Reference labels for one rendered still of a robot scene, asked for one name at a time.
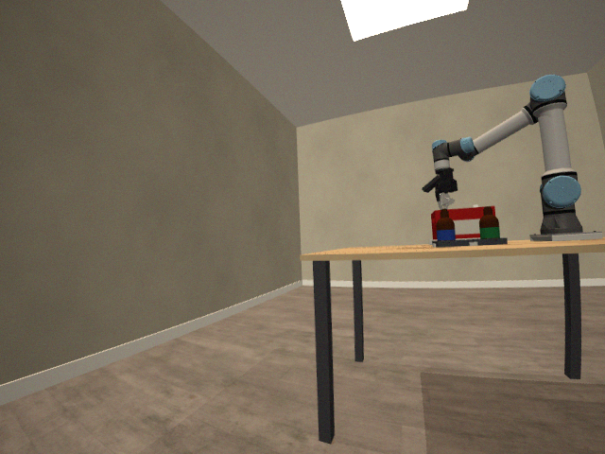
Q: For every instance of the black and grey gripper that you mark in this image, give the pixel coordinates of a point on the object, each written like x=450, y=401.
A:
x=442, y=187

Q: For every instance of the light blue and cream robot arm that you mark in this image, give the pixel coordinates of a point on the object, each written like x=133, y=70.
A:
x=560, y=187

